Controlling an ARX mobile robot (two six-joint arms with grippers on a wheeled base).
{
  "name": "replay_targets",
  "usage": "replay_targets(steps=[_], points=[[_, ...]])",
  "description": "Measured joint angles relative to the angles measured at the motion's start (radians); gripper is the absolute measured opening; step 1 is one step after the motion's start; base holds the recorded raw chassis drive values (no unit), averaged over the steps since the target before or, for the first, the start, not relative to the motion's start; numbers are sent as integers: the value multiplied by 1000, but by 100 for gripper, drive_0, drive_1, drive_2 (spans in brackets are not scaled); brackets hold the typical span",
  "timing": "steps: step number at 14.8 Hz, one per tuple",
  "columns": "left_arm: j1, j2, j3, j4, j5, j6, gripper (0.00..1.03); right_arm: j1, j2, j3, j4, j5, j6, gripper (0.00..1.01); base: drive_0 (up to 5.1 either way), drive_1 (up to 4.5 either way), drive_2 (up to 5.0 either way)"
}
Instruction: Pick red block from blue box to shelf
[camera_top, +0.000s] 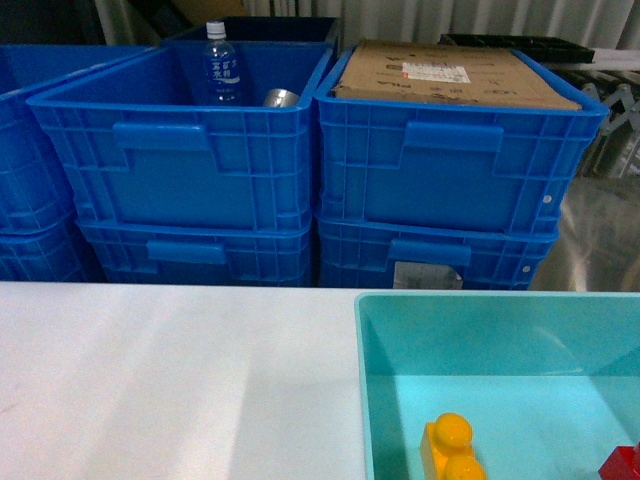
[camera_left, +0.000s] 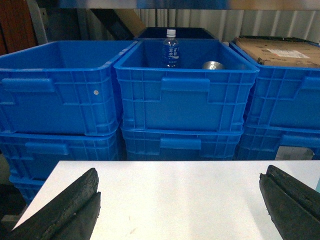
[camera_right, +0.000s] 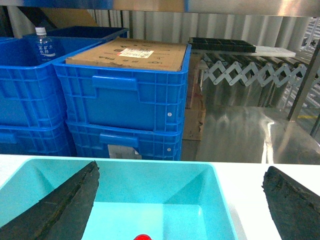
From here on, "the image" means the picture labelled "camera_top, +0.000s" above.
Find rear dark blue crate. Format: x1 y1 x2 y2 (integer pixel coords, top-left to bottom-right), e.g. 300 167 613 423
162 15 341 51

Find far left upper blue crate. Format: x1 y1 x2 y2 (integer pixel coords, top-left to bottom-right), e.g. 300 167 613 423
1 44 146 235

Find brown cardboard box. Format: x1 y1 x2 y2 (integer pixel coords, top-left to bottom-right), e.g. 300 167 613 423
333 40 581 111

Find white table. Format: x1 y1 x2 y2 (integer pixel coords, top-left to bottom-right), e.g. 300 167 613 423
1 283 366 479

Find yellow toy block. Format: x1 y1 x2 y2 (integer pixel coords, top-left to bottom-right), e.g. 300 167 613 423
419 412 487 480

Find silver metal can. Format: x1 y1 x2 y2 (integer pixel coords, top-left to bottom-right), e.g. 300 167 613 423
262 88 300 108

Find red toy block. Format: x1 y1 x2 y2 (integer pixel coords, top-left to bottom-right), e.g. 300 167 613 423
598 444 640 480

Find teal plastic bin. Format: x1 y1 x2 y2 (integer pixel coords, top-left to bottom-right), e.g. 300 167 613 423
355 292 639 479

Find far left lower blue crate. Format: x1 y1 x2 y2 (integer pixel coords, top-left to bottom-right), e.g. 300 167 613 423
1 214 106 283

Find lower right blue crate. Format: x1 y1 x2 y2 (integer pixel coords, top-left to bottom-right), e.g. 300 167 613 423
316 214 559 290

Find upper right blue crate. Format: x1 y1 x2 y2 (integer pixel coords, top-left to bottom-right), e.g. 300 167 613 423
316 48 608 235

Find clear plastic water bottle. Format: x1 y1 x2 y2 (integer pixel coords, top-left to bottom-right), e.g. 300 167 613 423
202 21 243 106

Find expandable roller conveyor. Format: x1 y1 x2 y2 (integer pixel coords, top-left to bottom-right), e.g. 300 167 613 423
560 70 639 179

